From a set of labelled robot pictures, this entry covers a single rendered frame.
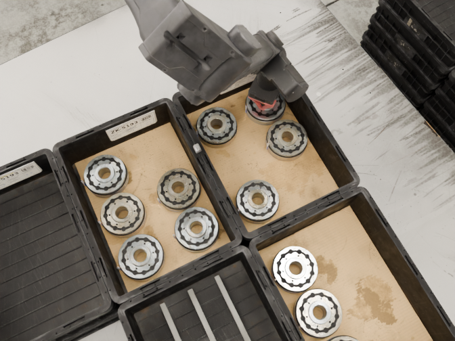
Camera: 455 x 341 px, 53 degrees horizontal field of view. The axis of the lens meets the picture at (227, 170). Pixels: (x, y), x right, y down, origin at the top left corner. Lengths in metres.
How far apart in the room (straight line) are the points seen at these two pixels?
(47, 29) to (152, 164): 1.51
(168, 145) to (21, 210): 0.39
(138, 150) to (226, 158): 0.22
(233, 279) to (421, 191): 0.60
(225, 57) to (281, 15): 1.02
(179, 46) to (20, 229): 0.76
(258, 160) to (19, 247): 0.60
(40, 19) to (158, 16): 2.07
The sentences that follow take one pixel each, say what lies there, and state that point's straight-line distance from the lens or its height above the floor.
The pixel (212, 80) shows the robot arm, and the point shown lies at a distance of 0.58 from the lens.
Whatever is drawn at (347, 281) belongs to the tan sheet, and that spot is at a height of 0.83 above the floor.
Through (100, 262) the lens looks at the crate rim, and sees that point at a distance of 1.02.
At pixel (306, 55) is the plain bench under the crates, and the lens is 1.49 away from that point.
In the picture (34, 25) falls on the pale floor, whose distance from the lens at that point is 2.59.
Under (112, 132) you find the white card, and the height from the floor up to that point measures 0.90.
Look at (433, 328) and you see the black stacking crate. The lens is 1.13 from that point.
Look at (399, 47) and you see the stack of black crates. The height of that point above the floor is 0.38.
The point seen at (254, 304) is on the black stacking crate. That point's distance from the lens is 1.08.
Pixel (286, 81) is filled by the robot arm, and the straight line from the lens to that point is 0.98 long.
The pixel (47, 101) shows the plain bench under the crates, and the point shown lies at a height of 0.70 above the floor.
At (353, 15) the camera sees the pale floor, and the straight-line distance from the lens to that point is 2.56.
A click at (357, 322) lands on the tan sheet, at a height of 0.83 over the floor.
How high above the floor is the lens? 1.90
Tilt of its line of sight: 69 degrees down
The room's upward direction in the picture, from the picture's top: 3 degrees clockwise
